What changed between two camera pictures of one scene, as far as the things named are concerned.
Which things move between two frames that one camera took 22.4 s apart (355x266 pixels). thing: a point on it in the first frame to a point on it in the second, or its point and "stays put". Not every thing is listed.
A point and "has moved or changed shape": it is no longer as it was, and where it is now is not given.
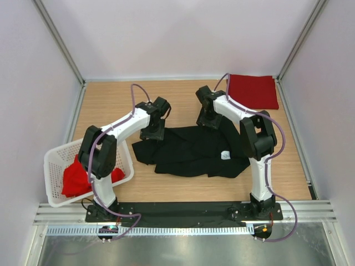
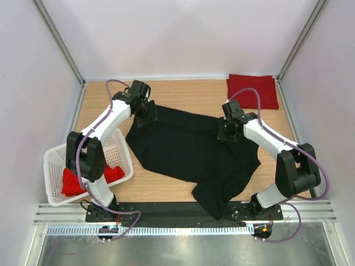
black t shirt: [192, 151] has moved or changed shape
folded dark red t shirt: [257, 92] stays put
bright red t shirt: [76, 179] stays put
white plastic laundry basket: [56, 159] stays put
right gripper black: [213, 124] to [222, 136]
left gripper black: [158, 136] to [152, 117]
